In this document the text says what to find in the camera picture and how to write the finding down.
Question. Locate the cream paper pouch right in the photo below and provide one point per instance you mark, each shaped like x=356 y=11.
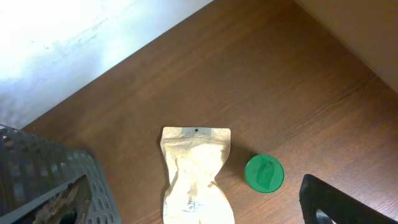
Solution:
x=194 y=156

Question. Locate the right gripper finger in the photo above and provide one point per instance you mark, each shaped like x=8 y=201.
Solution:
x=322 y=203

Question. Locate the green lid spice jar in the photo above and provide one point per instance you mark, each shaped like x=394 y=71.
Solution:
x=264 y=174

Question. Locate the grey plastic laundry basket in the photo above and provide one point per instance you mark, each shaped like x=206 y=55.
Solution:
x=34 y=169

